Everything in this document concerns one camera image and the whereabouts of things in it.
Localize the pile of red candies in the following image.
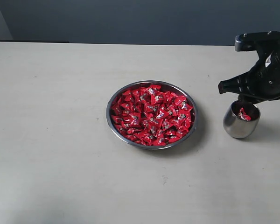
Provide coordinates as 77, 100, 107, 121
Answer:
110, 84, 194, 147

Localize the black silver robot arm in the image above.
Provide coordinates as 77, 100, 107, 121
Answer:
218, 31, 280, 104

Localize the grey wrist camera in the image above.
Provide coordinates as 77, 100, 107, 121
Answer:
234, 31, 280, 52

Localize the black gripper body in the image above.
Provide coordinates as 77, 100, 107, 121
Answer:
244, 42, 280, 103

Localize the round steel plate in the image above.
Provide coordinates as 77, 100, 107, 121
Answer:
105, 80, 199, 151

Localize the steel cup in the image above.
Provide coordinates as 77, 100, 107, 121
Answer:
223, 100, 260, 139

